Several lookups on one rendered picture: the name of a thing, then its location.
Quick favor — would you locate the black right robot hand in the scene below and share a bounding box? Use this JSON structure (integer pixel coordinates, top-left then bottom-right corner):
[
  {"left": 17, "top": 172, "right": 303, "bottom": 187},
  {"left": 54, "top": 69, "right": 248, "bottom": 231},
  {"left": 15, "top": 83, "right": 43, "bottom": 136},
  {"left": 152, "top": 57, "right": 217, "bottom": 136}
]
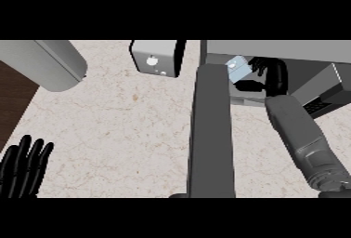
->
[{"left": 234, "top": 56, "right": 290, "bottom": 97}]

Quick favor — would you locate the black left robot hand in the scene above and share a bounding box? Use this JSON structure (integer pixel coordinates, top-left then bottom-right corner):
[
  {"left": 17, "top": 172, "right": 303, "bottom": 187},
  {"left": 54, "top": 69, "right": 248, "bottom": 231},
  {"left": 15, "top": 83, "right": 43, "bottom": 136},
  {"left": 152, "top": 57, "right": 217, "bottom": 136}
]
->
[{"left": 0, "top": 134, "right": 55, "bottom": 199}]

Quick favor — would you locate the pale blue milk carton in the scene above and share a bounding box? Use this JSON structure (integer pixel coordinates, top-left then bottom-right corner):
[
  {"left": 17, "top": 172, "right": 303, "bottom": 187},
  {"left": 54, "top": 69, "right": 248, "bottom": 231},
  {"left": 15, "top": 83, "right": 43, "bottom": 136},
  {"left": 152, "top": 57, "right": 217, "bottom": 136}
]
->
[{"left": 225, "top": 55, "right": 256, "bottom": 85}]

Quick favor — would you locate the grey microwave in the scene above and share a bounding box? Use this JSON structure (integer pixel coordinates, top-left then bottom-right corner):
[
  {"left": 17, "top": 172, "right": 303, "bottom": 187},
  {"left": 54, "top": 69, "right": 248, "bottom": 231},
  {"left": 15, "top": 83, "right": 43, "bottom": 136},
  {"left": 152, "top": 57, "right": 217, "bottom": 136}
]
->
[{"left": 200, "top": 40, "right": 351, "bottom": 120}]

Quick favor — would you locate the dark grey microwave door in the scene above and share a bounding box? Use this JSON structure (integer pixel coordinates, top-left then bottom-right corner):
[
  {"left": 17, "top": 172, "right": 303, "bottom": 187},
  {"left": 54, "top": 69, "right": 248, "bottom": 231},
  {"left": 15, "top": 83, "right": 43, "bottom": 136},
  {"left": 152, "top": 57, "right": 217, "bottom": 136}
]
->
[{"left": 186, "top": 63, "right": 238, "bottom": 199}]

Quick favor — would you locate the pale grey toaster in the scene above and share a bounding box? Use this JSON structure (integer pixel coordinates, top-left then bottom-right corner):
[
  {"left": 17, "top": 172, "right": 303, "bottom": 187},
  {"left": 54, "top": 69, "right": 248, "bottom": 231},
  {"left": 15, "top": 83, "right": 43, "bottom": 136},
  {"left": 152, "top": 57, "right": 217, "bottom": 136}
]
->
[{"left": 129, "top": 40, "right": 188, "bottom": 79}]

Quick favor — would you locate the rounded pale grey appliance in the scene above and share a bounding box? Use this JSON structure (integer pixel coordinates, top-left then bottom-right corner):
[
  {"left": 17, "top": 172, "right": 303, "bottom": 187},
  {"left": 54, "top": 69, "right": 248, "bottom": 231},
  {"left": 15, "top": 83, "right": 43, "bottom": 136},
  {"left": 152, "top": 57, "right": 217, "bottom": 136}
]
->
[{"left": 0, "top": 40, "right": 89, "bottom": 93}]

